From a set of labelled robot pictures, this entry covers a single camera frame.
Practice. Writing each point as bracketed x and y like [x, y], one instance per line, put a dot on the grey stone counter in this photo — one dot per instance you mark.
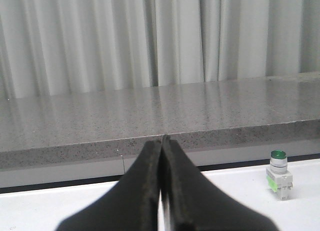
[98, 134]

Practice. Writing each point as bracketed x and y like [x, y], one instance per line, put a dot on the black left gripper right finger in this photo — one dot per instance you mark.
[192, 203]

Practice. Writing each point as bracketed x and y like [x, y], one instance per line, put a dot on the grey curtain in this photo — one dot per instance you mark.
[53, 47]

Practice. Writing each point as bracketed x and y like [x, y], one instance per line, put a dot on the green pushbutton switch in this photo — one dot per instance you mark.
[280, 180]

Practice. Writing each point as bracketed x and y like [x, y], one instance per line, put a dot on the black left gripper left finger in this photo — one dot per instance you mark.
[131, 205]

